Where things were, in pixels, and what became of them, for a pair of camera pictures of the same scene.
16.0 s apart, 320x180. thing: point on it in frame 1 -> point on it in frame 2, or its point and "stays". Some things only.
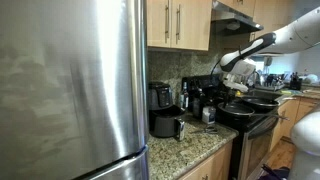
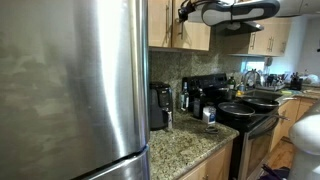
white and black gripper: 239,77 -> 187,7
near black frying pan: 231,112 stays
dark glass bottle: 197,105 stays
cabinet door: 190,24 stays
